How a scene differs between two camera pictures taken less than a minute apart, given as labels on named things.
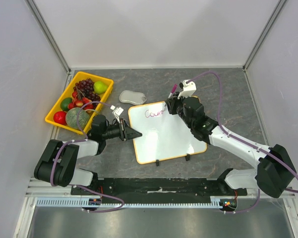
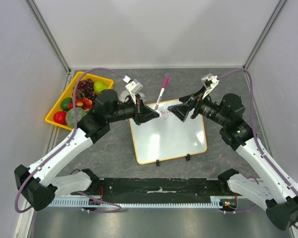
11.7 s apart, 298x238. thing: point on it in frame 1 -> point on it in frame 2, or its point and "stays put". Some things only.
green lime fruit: [65, 102] stays put
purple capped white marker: [173, 90] -> [164, 85]
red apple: [60, 117] stays put
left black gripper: [127, 133] -> [143, 113]
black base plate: [163, 189] stays put
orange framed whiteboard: [163, 136] stays put
